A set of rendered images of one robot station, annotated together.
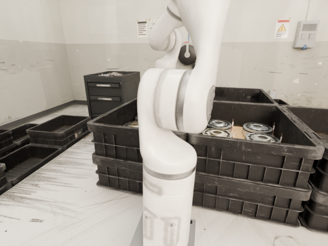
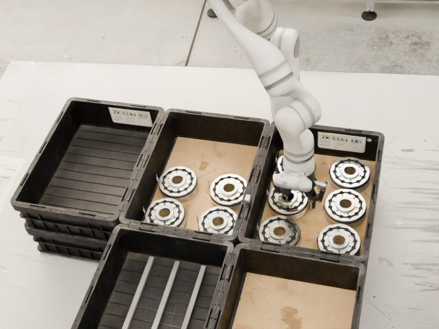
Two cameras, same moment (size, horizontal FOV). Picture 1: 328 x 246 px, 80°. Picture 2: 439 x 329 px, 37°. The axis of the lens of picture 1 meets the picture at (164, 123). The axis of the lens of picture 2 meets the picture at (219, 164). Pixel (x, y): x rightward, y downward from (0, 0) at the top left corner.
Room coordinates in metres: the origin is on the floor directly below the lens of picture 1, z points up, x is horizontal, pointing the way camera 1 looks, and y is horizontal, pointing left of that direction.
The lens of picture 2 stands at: (1.70, -0.10, 2.21)
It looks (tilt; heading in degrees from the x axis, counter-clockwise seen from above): 49 degrees down; 185
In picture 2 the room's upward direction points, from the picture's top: 9 degrees counter-clockwise
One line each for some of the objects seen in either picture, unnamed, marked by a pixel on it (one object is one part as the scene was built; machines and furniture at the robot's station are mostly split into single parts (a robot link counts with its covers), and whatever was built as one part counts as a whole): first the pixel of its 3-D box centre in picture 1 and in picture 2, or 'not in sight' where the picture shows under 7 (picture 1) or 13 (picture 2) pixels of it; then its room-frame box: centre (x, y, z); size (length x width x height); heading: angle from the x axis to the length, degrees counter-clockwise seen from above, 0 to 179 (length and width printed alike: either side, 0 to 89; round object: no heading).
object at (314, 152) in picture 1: (242, 120); (198, 171); (0.60, -0.26, 0.92); 0.40 x 0.30 x 0.02; 164
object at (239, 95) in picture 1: (235, 105); (153, 319); (0.98, -0.37, 0.87); 0.40 x 0.30 x 0.11; 164
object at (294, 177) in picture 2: not in sight; (296, 163); (0.69, -0.01, 1.02); 0.11 x 0.09 x 0.06; 160
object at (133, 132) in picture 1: (155, 112); (314, 187); (0.68, 0.03, 0.92); 0.40 x 0.30 x 0.02; 164
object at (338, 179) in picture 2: not in sight; (349, 172); (0.60, 0.13, 0.86); 0.10 x 0.10 x 0.01
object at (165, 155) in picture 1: (170, 124); (282, 56); (0.30, -0.01, 1.01); 0.09 x 0.09 x 0.17; 69
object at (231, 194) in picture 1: (236, 162); not in sight; (0.60, -0.26, 0.76); 0.40 x 0.30 x 0.12; 164
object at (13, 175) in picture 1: (27, 181); not in sight; (1.09, 0.91, 0.31); 0.40 x 0.30 x 0.34; 169
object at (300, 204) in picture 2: not in sight; (287, 198); (0.66, -0.03, 0.86); 0.10 x 0.10 x 0.01
